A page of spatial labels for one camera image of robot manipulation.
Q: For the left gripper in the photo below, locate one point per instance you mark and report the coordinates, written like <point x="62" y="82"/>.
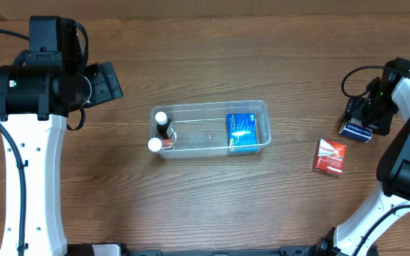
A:
<point x="109" y="82"/>

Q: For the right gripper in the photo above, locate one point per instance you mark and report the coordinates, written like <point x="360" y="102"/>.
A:
<point x="363" y="119"/>

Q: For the white and blue box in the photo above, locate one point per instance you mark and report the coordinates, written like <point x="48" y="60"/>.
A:
<point x="355" y="132"/>

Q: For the red Panadol box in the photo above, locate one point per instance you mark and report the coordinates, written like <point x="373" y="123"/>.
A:
<point x="329" y="157"/>

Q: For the black bottle white cap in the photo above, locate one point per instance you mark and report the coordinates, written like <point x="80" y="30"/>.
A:
<point x="165" y="126"/>

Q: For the orange tube white cap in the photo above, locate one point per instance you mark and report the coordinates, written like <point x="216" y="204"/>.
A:
<point x="157" y="144"/>

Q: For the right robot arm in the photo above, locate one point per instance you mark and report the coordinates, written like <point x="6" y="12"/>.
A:
<point x="391" y="198"/>

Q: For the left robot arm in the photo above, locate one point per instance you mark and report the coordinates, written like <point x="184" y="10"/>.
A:
<point x="38" y="91"/>

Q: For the clear plastic container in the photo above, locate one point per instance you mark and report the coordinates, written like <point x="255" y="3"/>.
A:
<point x="200" y="129"/>

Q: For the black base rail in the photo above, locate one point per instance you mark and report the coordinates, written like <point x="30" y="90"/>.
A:
<point x="120" y="249"/>

